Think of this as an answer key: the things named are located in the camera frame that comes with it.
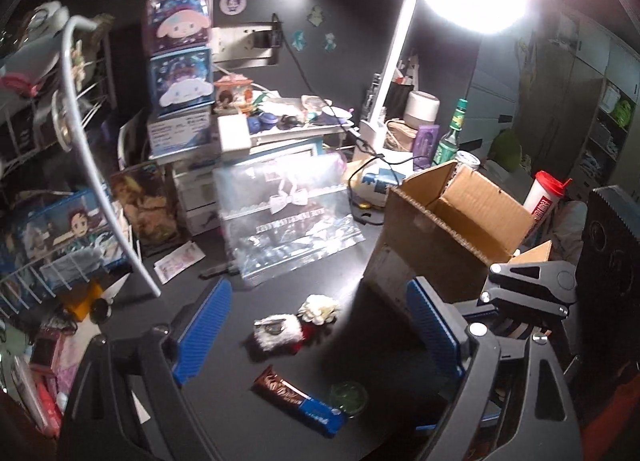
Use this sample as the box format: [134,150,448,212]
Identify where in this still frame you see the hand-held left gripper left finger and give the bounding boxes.
[57,277,236,461]

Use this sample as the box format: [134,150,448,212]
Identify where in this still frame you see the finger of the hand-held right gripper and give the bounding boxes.
[487,261,579,306]
[478,288,572,323]

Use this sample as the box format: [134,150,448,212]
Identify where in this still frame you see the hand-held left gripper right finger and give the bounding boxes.
[405,276,585,461]

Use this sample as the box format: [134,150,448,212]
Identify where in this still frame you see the red white furry hair clip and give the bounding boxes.
[243,313,326,359]

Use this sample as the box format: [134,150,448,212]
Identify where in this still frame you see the pink paper slip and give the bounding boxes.
[152,241,205,284]

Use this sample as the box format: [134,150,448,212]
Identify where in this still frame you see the white cup with red lid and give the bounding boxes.
[522,171,572,228]

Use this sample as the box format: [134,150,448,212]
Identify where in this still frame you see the brown cardboard box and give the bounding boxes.
[361,160,553,322]

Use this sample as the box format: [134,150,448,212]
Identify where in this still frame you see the small green round lid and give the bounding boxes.
[329,381,370,418]

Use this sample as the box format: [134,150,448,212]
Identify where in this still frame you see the brown blue chocolate bar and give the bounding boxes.
[251,366,347,438]

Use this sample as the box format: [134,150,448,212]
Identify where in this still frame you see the white flower hair clip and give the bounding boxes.
[298,294,341,327]

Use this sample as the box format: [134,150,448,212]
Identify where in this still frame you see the yellow small object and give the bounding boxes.
[62,288,103,324]

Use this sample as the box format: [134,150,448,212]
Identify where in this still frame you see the white drawer unit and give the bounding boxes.
[172,161,223,237]

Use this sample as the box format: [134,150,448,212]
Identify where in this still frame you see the brown anime figure box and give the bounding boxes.
[109,164,185,247]

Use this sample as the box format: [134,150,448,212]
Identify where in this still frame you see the green plush toy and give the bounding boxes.
[487,128,531,173]

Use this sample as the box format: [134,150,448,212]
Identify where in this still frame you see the clear plastic bag with bow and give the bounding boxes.
[212,152,381,290]

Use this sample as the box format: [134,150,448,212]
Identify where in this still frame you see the green glass bottle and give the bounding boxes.
[432,98,469,167]

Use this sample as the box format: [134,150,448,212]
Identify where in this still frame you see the white blue round pouch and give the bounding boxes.
[347,160,407,209]

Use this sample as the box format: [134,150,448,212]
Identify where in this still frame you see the pink packets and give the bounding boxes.
[10,328,81,437]

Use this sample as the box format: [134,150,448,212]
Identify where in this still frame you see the blue anime figure box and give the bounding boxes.
[0,188,132,284]

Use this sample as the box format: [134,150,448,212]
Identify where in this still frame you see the purple box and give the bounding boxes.
[412,124,441,171]

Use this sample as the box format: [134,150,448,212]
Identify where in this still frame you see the grey wardrobe cabinet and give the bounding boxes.
[467,6,640,202]

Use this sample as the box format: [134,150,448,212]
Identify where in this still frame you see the white labelled box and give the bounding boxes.
[146,107,213,159]

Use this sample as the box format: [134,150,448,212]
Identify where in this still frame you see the white round jar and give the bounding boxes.
[404,90,441,128]

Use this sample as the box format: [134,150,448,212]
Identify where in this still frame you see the white desk shelf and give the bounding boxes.
[217,114,357,162]

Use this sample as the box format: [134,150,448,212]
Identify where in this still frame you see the black pen holder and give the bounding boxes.
[385,81,416,119]

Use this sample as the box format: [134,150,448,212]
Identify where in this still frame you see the orange house figurine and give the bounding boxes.
[213,72,253,114]

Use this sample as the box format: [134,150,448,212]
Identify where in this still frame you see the white desk lamp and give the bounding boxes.
[359,0,531,152]

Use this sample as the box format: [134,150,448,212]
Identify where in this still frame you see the blue cartoon character box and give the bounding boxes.
[149,46,215,117]

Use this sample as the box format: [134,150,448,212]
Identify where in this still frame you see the pink cartoon character box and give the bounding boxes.
[145,0,215,57]

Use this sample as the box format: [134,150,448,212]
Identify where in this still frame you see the white wire rack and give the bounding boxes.
[0,16,163,322]

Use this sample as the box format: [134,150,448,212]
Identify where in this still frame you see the wall power socket panel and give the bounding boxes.
[210,24,282,67]

